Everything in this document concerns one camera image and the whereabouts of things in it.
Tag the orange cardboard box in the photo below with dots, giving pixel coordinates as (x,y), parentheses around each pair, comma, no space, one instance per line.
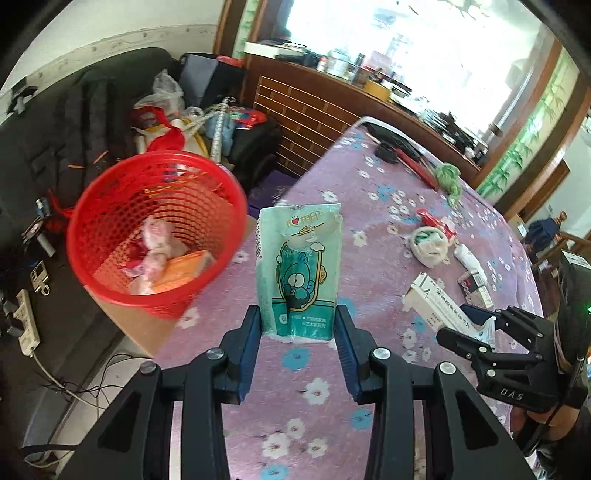
(177,272)

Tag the red plastic mesh basket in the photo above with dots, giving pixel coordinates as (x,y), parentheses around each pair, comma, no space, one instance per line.
(201,199)

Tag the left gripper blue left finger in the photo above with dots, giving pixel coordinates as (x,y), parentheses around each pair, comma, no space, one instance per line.
(220,376)

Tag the white medicine box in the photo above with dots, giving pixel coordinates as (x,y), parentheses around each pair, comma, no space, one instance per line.
(439,310)

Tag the white small bottle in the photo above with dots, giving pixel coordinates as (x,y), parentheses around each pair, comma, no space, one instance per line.
(471,263)

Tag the white roll with green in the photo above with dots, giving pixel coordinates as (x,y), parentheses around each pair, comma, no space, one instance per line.
(429,245)

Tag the crumpled white red plastic bag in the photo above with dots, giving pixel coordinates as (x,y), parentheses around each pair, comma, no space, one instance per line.
(150,253)

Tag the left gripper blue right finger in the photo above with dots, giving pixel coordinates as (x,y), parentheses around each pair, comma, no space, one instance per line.
(376,376)

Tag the white power strip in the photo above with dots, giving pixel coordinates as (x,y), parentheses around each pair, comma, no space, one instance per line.
(29,340)

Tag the person right hand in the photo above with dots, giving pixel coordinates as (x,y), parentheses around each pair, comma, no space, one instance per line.
(563,451)

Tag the teal tissue pack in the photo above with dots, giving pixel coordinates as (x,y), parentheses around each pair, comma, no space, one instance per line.
(298,261)

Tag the green cloth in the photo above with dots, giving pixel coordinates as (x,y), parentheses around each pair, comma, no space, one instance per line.
(449,180)

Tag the red flat case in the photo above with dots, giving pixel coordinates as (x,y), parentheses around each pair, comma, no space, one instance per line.
(420,171)

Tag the black backpack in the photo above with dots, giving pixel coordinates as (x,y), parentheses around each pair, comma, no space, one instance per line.
(88,134)

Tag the red white cigarette pack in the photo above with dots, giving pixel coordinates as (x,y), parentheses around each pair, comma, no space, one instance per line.
(444,224)

